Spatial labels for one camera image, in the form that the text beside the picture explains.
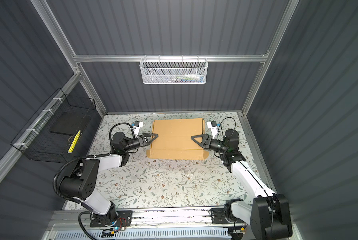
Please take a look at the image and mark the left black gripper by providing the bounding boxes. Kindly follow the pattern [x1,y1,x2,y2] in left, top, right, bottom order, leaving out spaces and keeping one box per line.
[123,135,157,154]

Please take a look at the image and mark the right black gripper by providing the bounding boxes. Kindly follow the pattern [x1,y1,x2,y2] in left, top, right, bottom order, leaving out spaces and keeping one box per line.
[192,135,229,156]

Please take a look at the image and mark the brown cardboard box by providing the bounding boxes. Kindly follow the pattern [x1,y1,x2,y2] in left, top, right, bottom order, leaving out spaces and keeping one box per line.
[146,118,210,161]

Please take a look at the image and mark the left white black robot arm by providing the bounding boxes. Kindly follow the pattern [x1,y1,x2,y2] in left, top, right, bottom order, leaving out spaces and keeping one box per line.
[52,122,158,227]

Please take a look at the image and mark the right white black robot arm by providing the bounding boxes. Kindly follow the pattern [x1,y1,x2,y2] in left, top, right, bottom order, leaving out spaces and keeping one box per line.
[191,121,293,240]

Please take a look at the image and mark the floral patterned table mat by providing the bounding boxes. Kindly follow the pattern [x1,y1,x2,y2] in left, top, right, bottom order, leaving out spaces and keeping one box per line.
[89,112,257,209]

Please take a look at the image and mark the pens in white basket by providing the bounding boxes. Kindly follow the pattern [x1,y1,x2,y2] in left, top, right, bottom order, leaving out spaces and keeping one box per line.
[163,74,206,84]

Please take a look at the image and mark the yellow marker pen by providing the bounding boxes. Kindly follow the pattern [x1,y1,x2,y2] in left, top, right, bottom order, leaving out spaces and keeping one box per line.
[67,130,81,154]

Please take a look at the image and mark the black foam pad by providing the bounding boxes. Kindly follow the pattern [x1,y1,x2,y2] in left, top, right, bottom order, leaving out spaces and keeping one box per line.
[49,113,91,136]

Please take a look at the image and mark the black corrugated cable conduit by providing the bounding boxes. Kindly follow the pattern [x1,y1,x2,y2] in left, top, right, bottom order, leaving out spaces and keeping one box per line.
[52,122,136,240]

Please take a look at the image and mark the white wire mesh basket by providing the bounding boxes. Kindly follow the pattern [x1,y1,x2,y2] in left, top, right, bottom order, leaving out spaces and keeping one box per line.
[139,58,209,85]

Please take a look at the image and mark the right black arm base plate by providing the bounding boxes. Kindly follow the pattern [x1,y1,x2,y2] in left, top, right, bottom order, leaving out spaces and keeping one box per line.
[208,208,250,224]

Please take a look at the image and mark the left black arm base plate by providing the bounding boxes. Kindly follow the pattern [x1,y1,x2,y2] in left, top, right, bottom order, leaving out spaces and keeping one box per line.
[90,211,133,228]

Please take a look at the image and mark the aluminium mounting rail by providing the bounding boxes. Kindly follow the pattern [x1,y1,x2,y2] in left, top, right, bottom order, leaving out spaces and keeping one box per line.
[46,206,252,232]

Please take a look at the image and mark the black wire basket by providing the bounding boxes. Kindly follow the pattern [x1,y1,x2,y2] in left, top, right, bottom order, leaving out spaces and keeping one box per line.
[11,89,97,163]

